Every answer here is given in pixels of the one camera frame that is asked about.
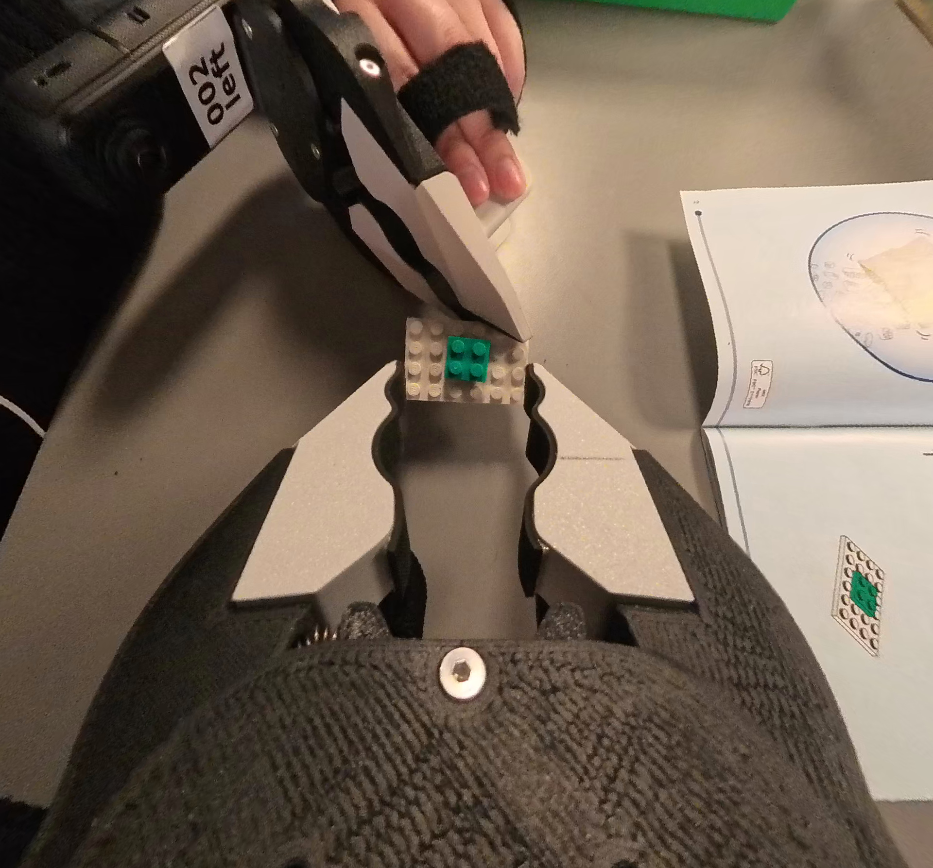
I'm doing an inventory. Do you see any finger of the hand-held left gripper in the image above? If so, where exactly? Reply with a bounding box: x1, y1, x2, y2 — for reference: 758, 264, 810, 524
339, 96, 532, 343
348, 201, 475, 323

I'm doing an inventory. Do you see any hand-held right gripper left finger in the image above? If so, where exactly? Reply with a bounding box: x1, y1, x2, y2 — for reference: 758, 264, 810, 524
232, 364, 427, 637

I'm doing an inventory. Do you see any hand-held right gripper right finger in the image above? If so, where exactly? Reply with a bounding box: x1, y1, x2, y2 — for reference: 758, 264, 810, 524
519, 364, 698, 605

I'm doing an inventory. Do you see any green lego brick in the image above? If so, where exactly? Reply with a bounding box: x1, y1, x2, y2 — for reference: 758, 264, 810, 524
443, 335, 493, 382

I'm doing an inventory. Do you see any grey lego base plate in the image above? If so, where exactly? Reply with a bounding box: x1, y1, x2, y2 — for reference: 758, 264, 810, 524
403, 314, 527, 406

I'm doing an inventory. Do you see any lego instruction booklet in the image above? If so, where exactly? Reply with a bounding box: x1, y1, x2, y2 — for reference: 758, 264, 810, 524
679, 182, 933, 803

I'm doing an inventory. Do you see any person's left hand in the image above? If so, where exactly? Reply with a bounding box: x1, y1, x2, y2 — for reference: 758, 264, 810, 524
295, 0, 527, 207

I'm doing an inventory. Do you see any white cable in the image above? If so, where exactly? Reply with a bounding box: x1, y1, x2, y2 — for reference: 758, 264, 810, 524
0, 398, 45, 439

